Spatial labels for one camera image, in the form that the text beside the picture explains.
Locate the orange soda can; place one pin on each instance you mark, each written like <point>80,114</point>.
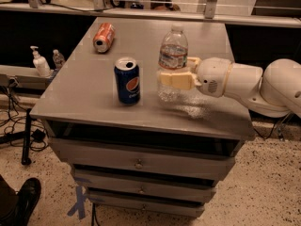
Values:
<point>104,37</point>

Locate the small clear bottle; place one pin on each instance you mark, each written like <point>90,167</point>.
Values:
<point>58,59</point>

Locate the white pump dispenser bottle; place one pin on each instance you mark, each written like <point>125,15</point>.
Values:
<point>40,62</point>

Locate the black stand leg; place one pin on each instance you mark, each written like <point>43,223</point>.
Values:
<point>26,147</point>

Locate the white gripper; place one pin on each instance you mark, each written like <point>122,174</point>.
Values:
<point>213,75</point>

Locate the black shoe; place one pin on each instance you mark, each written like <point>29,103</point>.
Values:
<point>16,208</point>

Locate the grey drawer cabinet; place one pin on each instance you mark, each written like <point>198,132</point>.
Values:
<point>140,156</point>

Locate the clear plastic water bottle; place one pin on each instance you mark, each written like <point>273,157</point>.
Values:
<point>172,56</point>

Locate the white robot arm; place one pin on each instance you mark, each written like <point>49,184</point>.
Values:
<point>274,91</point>

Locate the blue pepsi can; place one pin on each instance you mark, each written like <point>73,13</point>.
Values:
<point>128,80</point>

